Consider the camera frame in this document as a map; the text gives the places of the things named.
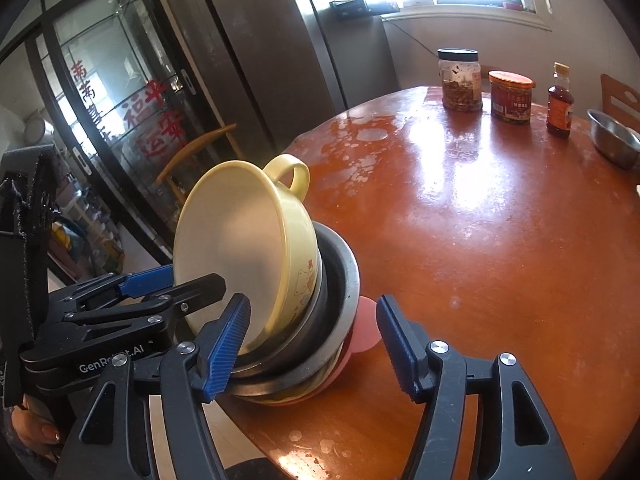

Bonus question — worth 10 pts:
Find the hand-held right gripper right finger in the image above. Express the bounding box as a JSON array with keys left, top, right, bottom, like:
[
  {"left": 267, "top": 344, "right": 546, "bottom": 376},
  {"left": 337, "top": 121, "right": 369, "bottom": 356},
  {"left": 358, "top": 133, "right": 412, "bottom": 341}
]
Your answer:
[{"left": 376, "top": 294, "right": 563, "bottom": 480}]

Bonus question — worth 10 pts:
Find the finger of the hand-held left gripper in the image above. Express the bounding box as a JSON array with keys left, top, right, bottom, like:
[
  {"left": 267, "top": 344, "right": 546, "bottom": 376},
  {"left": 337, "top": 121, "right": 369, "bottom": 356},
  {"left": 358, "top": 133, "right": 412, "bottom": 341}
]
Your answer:
[
  {"left": 47, "top": 266, "right": 176, "bottom": 311},
  {"left": 62, "top": 273, "right": 227, "bottom": 331}
]

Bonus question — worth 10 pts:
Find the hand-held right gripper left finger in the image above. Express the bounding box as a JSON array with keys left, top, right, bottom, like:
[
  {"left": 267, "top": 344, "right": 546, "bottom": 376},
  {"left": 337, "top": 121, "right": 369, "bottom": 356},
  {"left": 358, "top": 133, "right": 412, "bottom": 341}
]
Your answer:
[{"left": 52, "top": 292, "right": 252, "bottom": 480}]

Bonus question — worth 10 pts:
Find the pink bear-shaped plate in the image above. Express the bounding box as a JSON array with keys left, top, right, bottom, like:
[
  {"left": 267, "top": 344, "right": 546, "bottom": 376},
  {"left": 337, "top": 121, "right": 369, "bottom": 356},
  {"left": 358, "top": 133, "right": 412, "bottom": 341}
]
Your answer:
[{"left": 310, "top": 296, "right": 383, "bottom": 393}]

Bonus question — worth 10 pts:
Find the yellow bowl with handle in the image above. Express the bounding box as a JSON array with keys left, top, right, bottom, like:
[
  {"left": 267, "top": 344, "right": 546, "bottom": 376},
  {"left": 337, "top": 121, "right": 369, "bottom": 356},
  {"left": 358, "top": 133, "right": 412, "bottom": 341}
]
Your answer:
[{"left": 172, "top": 153, "right": 323, "bottom": 353}]

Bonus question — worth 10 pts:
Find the large steel bowl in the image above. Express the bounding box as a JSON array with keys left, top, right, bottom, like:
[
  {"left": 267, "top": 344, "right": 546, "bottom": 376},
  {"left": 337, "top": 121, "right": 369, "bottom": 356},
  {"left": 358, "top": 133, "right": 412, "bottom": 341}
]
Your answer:
[{"left": 220, "top": 220, "right": 361, "bottom": 378}]

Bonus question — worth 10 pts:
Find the person's left hand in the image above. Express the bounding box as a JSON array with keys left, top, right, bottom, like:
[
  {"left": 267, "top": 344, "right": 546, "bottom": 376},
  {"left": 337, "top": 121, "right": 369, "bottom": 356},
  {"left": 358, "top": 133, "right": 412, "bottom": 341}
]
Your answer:
[{"left": 0, "top": 400, "right": 63, "bottom": 461}]

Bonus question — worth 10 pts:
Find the glass door with red decals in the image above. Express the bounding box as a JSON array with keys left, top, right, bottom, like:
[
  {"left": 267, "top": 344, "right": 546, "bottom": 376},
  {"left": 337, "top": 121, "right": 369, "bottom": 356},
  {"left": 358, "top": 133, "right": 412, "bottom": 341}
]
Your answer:
[{"left": 25, "top": 0, "right": 221, "bottom": 281}]

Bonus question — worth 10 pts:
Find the grey refrigerator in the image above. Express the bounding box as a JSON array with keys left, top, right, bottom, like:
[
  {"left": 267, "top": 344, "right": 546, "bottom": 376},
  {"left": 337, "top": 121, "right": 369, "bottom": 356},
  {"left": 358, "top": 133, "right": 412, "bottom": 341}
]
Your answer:
[{"left": 162, "top": 0, "right": 398, "bottom": 161}]

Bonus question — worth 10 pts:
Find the jar with orange lid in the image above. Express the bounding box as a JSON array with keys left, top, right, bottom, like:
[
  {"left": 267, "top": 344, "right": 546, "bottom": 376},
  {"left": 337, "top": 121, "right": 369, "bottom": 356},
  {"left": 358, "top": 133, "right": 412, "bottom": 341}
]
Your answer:
[{"left": 488, "top": 70, "right": 535, "bottom": 124}]

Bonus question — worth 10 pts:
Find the clear jar with black lid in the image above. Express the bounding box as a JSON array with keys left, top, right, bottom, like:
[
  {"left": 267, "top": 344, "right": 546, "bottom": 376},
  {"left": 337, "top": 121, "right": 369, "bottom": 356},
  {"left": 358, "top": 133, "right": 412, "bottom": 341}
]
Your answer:
[{"left": 437, "top": 48, "right": 484, "bottom": 112}]

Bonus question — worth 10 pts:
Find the brown sauce bottle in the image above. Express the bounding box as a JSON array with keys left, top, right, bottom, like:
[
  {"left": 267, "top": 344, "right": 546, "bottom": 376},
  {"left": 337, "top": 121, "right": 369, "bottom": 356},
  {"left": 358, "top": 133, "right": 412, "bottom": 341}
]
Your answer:
[{"left": 546, "top": 62, "right": 573, "bottom": 139}]

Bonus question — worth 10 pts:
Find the small steel bowl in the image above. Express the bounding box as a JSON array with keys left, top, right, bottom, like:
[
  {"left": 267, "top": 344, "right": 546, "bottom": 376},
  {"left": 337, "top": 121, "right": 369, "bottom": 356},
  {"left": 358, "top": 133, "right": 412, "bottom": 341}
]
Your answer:
[{"left": 586, "top": 109, "right": 640, "bottom": 171}]

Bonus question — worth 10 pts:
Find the wooden chair with cutout back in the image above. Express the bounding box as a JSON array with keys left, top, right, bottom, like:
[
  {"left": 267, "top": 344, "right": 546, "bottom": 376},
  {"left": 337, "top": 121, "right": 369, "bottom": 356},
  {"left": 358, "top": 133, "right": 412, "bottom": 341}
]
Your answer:
[{"left": 600, "top": 73, "right": 640, "bottom": 121}]

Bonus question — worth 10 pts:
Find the black shelf basket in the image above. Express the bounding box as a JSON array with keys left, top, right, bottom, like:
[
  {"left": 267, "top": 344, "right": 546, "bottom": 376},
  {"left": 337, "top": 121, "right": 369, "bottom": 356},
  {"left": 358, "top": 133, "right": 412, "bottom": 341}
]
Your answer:
[{"left": 329, "top": 0, "right": 381, "bottom": 21}]

